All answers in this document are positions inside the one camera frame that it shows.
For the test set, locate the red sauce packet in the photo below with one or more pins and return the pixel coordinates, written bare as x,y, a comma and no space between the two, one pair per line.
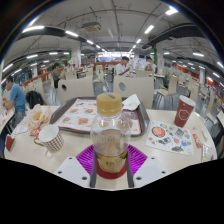
35,132

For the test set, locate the orange-white food wrapper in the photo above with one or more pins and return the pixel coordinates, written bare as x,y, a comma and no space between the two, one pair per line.
38,116

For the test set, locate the colourful printed leaflet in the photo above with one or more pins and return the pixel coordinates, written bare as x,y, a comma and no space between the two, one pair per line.
170,138

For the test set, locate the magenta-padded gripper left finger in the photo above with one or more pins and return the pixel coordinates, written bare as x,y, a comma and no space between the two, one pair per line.
85,160

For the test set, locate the dark brown food tray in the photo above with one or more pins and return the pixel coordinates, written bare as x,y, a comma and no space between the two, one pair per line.
55,115

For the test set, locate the crumpled white napkin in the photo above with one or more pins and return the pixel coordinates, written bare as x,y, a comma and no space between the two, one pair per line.
131,102

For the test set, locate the person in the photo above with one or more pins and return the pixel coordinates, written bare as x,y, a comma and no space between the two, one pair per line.
149,65
57,74
122,68
16,98

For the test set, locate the clear amber drink bottle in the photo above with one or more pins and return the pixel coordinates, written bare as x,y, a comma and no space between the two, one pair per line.
110,133

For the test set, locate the red paper cup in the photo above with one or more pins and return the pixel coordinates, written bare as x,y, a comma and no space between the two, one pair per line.
184,111

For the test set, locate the ceiling strip lights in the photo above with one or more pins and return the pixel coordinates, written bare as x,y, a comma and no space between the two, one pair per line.
33,28

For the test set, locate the beige dining chairs group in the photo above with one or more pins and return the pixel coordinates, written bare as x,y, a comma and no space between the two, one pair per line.
89,71

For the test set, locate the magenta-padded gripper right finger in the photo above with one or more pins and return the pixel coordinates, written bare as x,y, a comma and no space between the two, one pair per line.
139,160

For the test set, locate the beige dining chair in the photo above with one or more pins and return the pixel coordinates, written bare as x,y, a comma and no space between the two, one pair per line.
171,88

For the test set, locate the ceiling air conditioner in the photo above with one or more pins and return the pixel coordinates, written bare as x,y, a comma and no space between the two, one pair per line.
91,26

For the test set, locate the small red white packet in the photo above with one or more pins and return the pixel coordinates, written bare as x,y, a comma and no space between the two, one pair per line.
197,140

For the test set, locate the beige chair with round hole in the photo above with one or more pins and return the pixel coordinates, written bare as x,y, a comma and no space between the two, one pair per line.
78,88
140,88

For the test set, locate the white paper card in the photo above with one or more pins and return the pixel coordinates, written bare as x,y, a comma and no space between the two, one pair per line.
20,130

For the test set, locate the red booklet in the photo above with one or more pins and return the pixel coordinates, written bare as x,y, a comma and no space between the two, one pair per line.
9,142

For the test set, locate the clear plastic packet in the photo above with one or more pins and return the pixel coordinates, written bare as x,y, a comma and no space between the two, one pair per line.
206,151

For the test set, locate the black backpack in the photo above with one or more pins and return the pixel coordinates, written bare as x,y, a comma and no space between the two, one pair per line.
34,99

